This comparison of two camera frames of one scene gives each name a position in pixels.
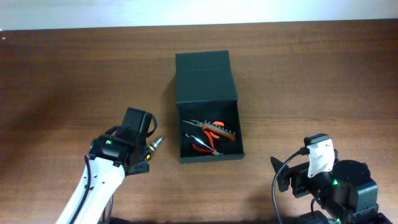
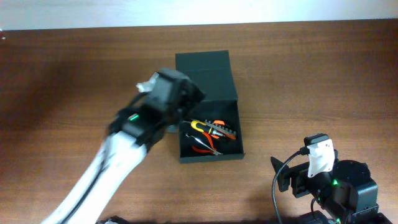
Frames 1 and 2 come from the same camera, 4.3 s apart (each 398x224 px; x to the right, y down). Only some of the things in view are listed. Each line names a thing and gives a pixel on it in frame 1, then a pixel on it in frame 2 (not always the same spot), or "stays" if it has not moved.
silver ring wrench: (212, 151) stays
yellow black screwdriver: (152, 147) -> (199, 126)
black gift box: (206, 91) stays
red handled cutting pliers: (212, 143) stays
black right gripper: (298, 173) stays
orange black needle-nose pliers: (200, 124) -> (217, 122)
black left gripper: (143, 167) -> (191, 99)
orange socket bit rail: (209, 126) stays
